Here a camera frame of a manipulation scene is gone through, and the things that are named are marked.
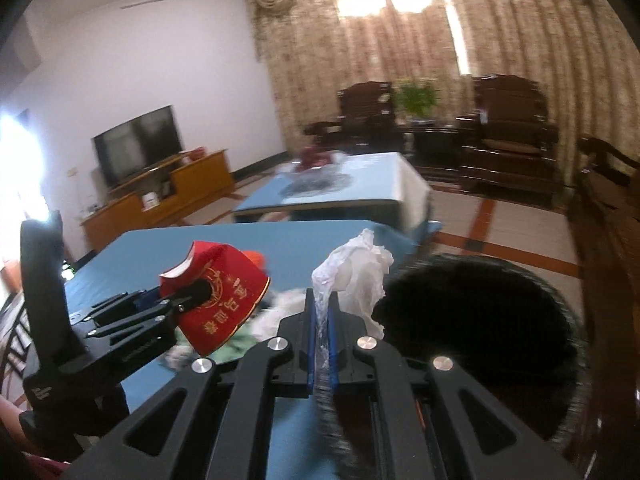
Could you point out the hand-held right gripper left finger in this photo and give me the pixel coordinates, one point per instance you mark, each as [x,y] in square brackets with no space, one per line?
[311,332]

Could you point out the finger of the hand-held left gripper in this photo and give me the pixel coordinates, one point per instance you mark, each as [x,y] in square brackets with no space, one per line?
[195,292]
[125,301]

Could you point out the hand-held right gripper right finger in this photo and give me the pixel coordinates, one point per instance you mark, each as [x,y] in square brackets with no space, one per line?
[333,347]

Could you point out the red cigarette box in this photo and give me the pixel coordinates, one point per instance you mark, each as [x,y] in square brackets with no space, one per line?
[227,310]

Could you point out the orange foam net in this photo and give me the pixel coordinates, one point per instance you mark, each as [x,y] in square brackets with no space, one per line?
[258,262]

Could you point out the black-lined trash bin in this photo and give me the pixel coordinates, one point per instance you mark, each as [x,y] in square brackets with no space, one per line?
[475,310]

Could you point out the person's left forearm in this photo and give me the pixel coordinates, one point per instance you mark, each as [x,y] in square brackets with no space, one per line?
[7,407]

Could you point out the white crumpled plastic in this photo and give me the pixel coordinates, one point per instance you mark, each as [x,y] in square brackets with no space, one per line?
[282,310]

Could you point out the white crumpled paper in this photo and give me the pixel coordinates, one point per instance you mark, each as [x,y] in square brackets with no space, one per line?
[176,358]

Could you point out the green white wrapper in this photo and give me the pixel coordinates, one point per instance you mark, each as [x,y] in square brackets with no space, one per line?
[235,349]

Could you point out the small white box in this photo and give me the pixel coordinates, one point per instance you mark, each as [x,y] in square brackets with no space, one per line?
[150,201]

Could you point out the yellow wooden television cabinet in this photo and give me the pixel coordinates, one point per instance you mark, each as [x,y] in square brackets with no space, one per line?
[165,195]

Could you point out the red decorative item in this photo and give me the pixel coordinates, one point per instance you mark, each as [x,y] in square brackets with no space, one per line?
[195,153]

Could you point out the glass fruit bowl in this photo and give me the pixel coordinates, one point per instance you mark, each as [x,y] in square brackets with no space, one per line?
[320,180]

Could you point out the black flat television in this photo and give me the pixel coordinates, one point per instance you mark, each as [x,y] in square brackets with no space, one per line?
[137,142]

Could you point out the pale blue white-edged tablecloth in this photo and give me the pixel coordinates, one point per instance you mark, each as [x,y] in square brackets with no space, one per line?
[372,180]

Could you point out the red apple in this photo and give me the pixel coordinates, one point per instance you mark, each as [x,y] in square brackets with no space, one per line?
[312,156]

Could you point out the dark wooden side table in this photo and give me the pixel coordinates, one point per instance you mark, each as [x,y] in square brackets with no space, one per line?
[434,145]

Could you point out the dark wooden armchair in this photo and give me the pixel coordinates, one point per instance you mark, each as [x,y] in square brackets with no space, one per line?
[365,110]
[507,120]

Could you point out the green potted plant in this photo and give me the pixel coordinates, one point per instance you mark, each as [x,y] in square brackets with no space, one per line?
[416,97]

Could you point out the brown armchair seat cushion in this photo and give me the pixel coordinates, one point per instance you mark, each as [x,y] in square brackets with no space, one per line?
[512,147]

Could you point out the dark wooden brown sofa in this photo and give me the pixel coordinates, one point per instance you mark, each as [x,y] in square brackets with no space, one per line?
[607,260]

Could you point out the beige floral curtain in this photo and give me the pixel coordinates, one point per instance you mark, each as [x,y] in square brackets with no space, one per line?
[540,35]

